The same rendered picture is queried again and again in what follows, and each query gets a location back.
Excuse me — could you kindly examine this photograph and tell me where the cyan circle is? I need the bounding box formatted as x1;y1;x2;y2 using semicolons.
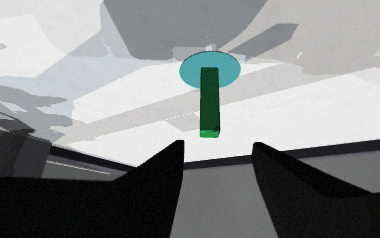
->
179;51;241;89

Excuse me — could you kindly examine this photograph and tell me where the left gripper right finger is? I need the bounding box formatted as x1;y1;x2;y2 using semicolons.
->
251;142;380;238

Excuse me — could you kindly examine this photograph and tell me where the dark green post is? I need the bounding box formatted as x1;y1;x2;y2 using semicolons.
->
200;67;220;138

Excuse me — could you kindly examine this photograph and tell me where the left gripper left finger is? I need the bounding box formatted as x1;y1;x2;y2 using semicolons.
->
0;140;184;238

